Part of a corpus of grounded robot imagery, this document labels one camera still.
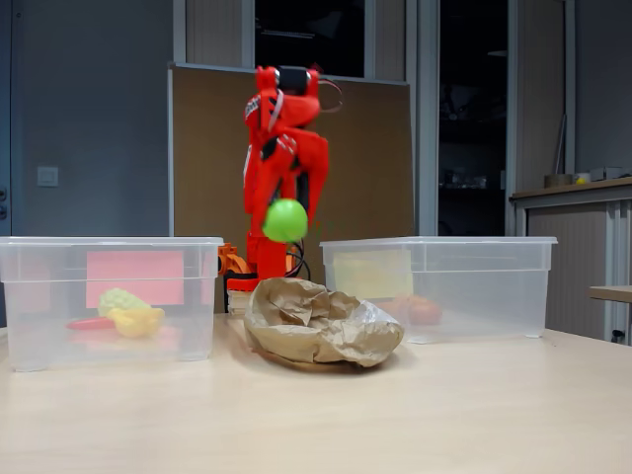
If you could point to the yellow toy banana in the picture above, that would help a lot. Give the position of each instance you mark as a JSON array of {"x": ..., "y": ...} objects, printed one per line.
[{"x": 135, "y": 321}]

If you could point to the light green toy grapes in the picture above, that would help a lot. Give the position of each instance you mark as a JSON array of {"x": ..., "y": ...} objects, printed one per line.
[{"x": 118, "y": 298}]

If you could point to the orange printed part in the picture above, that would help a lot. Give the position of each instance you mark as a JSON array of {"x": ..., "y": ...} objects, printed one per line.
[{"x": 229, "y": 261}]

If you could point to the green toy apple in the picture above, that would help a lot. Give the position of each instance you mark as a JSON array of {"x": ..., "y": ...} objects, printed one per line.
[{"x": 285, "y": 219}]

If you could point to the red robot arm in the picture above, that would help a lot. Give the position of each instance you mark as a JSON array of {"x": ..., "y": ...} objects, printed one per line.
[{"x": 261, "y": 197}]

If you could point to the brown toy donut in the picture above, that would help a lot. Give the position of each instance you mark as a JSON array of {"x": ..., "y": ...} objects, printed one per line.
[{"x": 424, "y": 311}]

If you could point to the pink paper label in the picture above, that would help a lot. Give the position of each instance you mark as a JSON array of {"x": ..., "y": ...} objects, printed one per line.
[{"x": 133, "y": 271}]

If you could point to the brown pinboard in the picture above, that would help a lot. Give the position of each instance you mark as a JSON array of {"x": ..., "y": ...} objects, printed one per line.
[{"x": 370, "y": 173}]

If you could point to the grey roller shutter cabinet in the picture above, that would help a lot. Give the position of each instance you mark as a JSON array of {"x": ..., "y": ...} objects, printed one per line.
[{"x": 568, "y": 247}]

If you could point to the clear plastic bin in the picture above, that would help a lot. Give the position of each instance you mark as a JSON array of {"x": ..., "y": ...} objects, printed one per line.
[
  {"x": 49, "y": 345},
  {"x": 484, "y": 296}
]

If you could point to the red toy chili pepper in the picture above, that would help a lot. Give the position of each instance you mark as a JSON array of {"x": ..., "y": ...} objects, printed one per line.
[{"x": 89, "y": 324}]

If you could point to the yellow-green paper label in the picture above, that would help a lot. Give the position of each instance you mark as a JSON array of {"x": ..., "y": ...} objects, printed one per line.
[{"x": 375, "y": 274}]

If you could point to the small side table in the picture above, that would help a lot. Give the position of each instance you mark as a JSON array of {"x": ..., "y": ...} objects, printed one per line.
[{"x": 612, "y": 293}]

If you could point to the brown paper bag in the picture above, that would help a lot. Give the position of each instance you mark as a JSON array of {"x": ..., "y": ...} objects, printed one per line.
[{"x": 306, "y": 345}]

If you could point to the white light switch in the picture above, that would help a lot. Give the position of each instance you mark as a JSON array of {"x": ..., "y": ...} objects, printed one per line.
[{"x": 48, "y": 176}]

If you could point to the wooden base plate stack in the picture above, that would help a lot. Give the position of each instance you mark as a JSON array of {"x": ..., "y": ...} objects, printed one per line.
[{"x": 237, "y": 301}]

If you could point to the clear plastic film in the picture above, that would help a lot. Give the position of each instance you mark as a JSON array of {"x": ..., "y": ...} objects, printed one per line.
[{"x": 375, "y": 311}]

